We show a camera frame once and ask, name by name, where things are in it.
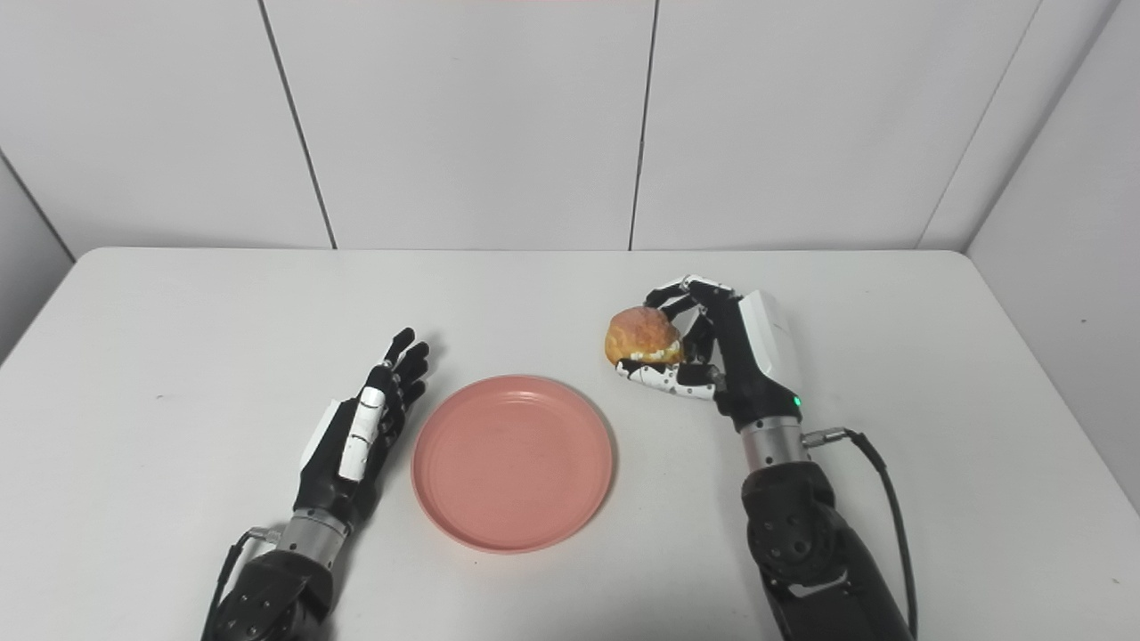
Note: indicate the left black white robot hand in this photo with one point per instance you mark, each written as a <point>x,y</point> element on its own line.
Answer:
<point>356,436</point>

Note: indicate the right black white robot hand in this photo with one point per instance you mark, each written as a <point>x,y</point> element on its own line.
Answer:
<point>739,356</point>

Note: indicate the cream puff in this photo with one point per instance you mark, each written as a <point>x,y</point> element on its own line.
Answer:
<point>643,336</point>

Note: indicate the pink round plate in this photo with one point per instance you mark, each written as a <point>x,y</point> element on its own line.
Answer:
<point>512,462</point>

